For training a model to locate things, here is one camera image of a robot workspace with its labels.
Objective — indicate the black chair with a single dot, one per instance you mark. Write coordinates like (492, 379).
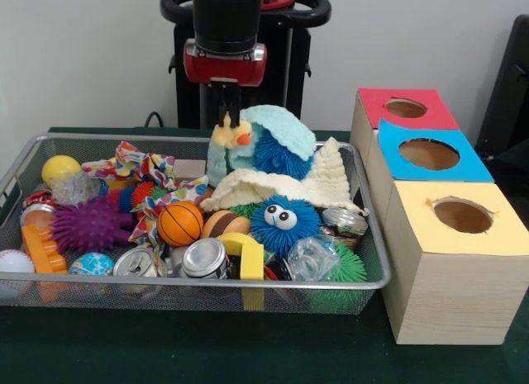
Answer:
(508, 87)

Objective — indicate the yellow ball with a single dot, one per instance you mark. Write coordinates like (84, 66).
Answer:
(60, 169)

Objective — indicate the small orange basketball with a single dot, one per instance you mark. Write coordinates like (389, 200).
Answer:
(180, 224)

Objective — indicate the blue fuzzy ball with eyes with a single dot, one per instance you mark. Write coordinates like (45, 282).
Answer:
(285, 234)

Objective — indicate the cream yellow waffle cloth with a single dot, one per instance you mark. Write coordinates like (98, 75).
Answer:
(326, 182)

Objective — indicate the mint green waffle cloth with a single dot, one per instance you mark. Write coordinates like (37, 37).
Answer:
(289, 124)

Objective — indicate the wooden box with three holes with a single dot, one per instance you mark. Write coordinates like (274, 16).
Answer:
(455, 293)

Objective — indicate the globe print ball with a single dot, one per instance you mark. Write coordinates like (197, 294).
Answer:
(91, 264)

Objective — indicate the blue spiky ball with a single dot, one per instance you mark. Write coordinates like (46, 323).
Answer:
(285, 153)

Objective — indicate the orange plastic block toy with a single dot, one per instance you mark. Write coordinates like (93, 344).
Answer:
(41, 252)

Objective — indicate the yellow plush duck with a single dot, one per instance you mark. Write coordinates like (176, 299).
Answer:
(230, 135)

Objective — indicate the yellow plastic block toy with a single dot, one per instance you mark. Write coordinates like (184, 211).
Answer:
(250, 258)

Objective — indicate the green spiky ball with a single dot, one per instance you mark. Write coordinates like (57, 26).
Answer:
(347, 268)

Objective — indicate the dark green table cloth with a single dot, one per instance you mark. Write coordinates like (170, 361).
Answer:
(207, 351)

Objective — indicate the wooden cube block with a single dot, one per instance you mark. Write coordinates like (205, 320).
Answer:
(190, 169)

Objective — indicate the silver metal can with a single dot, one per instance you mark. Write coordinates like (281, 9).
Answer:
(203, 258)

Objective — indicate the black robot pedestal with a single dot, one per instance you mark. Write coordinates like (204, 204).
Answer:
(289, 70)

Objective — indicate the colourful patterned cloth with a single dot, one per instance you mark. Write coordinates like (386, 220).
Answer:
(136, 163)
(153, 210)

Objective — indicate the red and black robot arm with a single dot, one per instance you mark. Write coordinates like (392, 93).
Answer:
(227, 16)

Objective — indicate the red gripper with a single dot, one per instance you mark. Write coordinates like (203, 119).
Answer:
(225, 70)

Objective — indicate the purple spiky ball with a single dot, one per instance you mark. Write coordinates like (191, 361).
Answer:
(87, 227)

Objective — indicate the white baseball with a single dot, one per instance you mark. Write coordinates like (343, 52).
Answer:
(15, 264)

